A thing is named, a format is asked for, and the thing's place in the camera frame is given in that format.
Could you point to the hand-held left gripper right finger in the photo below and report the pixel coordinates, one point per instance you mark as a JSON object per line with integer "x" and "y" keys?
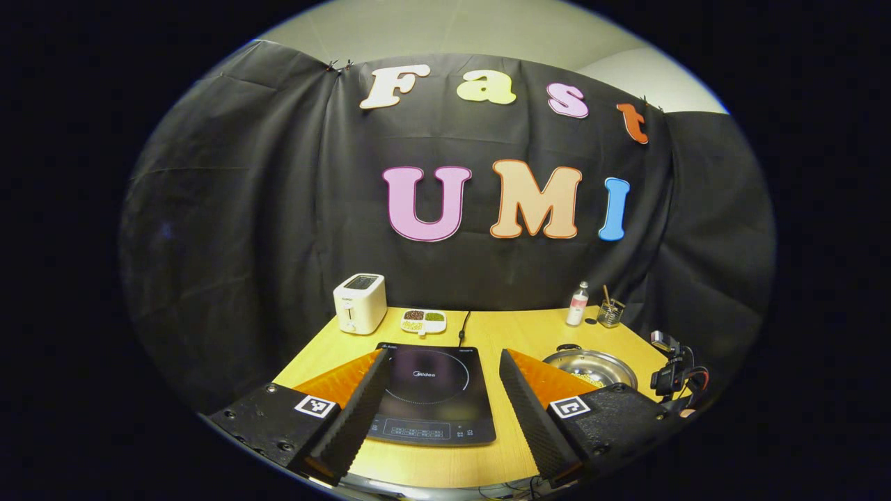
{"x": 532, "y": 424}

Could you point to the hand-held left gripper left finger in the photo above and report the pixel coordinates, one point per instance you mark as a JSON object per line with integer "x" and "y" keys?
{"x": 362, "y": 417}

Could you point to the black induction cooktop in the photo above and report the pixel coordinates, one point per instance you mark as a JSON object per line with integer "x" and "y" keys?
{"x": 445, "y": 390}

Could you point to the clear ribbed glass holder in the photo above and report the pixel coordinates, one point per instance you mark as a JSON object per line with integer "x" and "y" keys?
{"x": 610, "y": 315}

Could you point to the white toaster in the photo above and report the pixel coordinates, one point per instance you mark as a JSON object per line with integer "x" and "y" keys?
{"x": 358, "y": 306}

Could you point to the white divided bean dish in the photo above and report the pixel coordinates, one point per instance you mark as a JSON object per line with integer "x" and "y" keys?
{"x": 423, "y": 321}

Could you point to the clear bottle with pink label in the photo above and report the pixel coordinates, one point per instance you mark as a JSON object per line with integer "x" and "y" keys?
{"x": 577, "y": 309}

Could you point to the black backdrop cloth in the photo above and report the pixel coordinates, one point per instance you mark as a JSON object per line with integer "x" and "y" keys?
{"x": 243, "y": 209}

